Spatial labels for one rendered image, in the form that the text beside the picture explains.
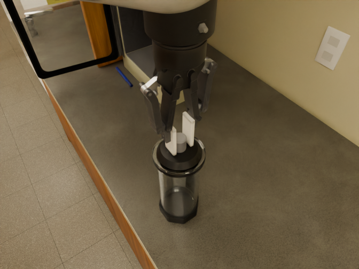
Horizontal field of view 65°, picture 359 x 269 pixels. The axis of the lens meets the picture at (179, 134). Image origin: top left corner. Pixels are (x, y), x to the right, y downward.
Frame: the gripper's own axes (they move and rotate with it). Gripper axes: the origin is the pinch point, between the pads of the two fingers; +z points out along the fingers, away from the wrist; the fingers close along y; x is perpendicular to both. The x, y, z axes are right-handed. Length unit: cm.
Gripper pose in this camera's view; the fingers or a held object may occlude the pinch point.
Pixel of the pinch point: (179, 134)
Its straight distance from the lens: 52.2
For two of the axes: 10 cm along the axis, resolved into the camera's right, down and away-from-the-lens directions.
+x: 5.6, 6.1, -5.6
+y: -8.3, 4.2, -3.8
